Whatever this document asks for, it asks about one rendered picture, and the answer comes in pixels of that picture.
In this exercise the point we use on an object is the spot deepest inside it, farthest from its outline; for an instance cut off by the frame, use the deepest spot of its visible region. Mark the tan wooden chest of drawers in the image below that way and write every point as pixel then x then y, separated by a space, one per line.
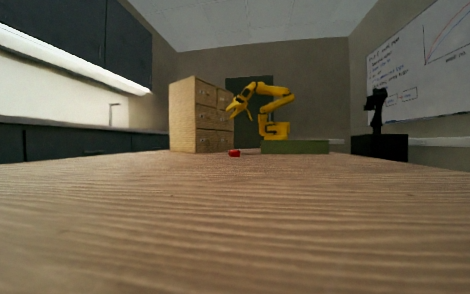
pixel 182 116

